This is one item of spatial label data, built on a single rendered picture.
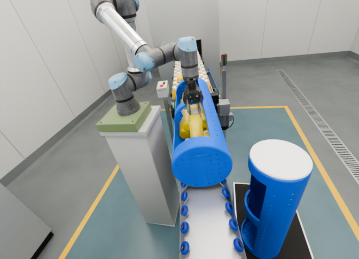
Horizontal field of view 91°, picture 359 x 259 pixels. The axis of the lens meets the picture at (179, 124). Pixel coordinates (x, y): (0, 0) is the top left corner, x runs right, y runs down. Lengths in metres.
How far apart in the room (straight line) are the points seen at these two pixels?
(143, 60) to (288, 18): 5.24
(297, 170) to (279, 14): 5.01
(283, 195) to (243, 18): 4.97
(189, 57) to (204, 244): 0.76
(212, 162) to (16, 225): 1.74
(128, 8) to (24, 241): 1.99
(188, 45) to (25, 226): 1.96
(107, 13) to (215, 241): 1.05
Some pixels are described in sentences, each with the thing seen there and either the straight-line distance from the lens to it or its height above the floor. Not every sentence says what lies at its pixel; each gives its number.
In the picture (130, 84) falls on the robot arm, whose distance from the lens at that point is 1.13.
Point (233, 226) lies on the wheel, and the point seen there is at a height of 0.98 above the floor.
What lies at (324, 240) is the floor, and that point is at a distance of 2.08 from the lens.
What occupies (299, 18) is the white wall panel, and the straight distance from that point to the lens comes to 5.86.
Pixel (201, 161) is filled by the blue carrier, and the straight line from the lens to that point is 0.82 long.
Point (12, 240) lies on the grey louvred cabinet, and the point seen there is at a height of 0.38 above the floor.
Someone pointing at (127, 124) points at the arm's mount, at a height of 1.21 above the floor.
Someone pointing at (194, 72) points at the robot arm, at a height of 1.49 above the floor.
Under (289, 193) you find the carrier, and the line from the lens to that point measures 1.03.
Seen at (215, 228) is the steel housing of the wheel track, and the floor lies 0.93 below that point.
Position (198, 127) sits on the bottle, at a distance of 0.88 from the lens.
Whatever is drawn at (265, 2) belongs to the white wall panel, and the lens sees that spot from 5.62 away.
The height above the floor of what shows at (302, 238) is 0.15.
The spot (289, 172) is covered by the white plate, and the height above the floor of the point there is 1.04.
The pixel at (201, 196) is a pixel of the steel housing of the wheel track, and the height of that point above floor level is 0.93.
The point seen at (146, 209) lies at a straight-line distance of 1.80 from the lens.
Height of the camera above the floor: 1.74
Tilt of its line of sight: 34 degrees down
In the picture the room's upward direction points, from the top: 10 degrees counter-clockwise
